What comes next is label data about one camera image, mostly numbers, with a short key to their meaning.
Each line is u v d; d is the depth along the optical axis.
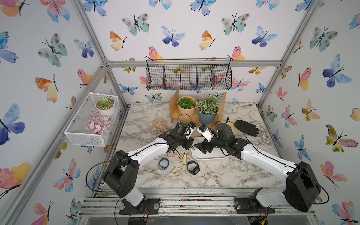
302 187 0.41
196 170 0.83
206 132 0.70
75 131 0.64
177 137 0.67
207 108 0.89
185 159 0.88
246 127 1.05
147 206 0.73
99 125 0.62
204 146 0.71
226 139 0.62
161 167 0.85
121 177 0.44
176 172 0.85
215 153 0.72
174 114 1.02
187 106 0.94
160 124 1.08
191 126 0.76
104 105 0.72
